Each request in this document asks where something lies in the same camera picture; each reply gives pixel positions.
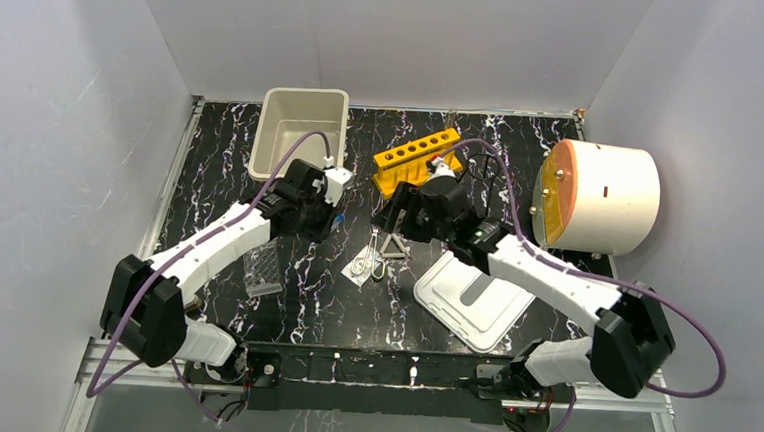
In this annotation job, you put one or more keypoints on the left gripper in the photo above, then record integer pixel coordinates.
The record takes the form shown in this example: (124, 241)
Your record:
(319, 217)

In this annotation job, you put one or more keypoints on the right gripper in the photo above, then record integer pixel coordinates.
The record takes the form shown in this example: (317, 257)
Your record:
(406, 197)

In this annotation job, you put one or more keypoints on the blue capped test tube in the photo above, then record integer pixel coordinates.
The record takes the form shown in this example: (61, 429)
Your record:
(337, 223)

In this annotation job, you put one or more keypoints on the long glass test tube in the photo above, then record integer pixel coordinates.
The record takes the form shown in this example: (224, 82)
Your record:
(450, 119)

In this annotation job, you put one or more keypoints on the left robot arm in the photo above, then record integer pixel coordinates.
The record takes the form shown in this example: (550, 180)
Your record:
(145, 308)

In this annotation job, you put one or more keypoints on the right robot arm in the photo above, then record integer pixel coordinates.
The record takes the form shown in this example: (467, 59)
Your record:
(626, 335)

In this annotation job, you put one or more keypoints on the clay pipe triangle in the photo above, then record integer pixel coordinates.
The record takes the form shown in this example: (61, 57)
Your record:
(394, 247)

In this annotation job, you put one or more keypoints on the yellow test tube rack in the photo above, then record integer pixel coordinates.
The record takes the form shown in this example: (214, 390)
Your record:
(407, 162)

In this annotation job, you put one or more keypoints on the metal crucible tongs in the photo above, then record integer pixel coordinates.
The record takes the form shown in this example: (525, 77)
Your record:
(371, 261)

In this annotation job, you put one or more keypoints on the clear acrylic tube rack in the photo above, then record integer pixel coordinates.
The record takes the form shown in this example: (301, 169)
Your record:
(262, 271)

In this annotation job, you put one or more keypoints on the white plastic packet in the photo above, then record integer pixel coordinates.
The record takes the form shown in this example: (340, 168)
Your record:
(350, 271)

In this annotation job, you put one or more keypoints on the white bin lid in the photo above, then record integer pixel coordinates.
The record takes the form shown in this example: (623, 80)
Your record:
(478, 309)

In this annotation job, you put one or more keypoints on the white cylindrical centrifuge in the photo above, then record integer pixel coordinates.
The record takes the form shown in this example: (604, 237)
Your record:
(595, 198)

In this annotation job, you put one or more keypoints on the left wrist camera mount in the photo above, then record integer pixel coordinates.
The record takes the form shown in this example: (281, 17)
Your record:
(334, 182)

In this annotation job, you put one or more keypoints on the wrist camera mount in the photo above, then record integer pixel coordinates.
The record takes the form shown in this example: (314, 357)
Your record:
(438, 167)
(334, 182)

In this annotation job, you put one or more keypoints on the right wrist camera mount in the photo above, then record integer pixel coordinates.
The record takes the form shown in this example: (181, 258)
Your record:
(438, 167)

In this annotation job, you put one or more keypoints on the black wire ring stand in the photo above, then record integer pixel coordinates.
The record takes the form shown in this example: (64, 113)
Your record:
(480, 172)

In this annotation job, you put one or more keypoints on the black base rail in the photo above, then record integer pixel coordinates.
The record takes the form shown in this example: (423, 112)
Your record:
(292, 377)

